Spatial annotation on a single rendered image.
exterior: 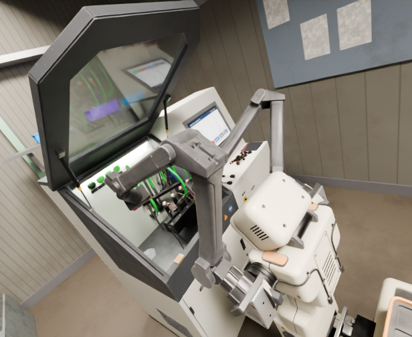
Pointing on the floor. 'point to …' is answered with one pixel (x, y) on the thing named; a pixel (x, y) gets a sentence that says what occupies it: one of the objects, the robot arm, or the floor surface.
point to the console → (204, 99)
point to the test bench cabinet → (170, 310)
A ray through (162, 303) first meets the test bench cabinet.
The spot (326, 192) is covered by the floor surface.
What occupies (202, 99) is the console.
